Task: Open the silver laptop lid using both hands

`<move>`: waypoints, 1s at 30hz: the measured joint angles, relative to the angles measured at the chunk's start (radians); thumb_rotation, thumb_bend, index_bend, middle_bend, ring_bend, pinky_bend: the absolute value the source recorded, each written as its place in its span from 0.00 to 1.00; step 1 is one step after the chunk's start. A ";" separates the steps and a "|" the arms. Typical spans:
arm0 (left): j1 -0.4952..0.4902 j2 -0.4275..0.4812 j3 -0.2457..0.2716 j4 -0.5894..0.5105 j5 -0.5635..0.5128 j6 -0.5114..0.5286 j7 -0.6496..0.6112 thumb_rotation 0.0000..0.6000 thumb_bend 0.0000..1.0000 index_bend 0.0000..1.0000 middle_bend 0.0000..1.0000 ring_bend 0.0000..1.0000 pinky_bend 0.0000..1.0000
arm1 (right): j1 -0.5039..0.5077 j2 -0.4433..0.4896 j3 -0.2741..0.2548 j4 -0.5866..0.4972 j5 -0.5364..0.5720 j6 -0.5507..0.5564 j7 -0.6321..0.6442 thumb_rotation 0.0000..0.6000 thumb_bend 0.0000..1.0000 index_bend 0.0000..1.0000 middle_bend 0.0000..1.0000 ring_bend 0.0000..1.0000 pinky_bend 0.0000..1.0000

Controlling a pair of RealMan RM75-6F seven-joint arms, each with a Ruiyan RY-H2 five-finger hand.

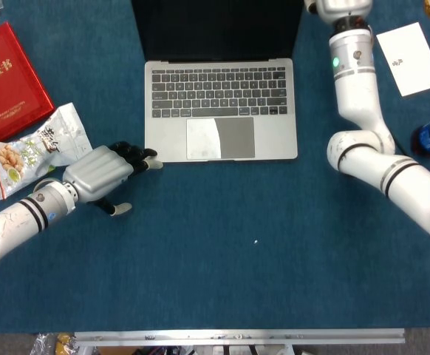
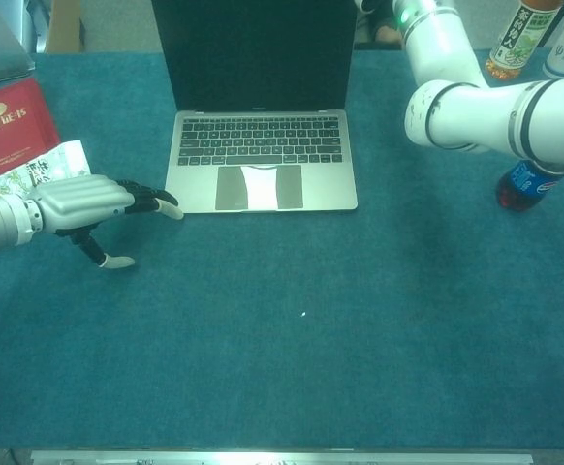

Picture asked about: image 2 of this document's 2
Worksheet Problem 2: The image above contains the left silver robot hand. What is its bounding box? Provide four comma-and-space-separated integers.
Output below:
26, 174, 185, 269

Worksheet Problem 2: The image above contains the silver laptop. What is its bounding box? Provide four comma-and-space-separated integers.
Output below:
150, 0, 360, 215

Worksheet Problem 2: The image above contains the seated person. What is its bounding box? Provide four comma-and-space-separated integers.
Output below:
354, 8, 405, 50

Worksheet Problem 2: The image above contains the white peanut snack bag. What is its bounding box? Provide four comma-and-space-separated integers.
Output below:
0, 139, 92, 201

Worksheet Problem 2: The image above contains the red certificate book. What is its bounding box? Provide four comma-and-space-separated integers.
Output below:
0, 77, 62, 185

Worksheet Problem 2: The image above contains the tea bottle green label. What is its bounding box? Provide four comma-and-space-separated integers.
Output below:
485, 0, 564, 81

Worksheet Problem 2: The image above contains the brown cardboard box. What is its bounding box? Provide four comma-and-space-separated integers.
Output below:
44, 0, 87, 54

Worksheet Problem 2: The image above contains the blue table cloth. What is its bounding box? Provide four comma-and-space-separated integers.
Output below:
0, 46, 564, 450

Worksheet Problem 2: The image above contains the cola bottle blue label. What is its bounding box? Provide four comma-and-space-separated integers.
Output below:
494, 158, 564, 213

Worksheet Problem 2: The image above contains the aluminium frame rail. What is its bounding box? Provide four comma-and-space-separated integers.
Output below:
29, 449, 535, 465

